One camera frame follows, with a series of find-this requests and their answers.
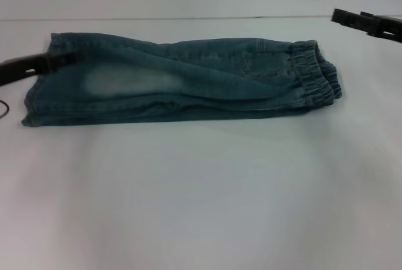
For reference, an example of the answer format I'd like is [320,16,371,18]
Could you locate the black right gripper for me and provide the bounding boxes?
[331,8,402,43]

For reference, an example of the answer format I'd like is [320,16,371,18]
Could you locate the blue denim shorts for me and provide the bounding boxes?
[20,31,344,127]

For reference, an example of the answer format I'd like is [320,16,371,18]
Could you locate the thin red brown cable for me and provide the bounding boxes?
[0,100,11,121]

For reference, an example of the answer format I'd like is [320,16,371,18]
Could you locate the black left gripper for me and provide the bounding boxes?
[0,51,78,87]

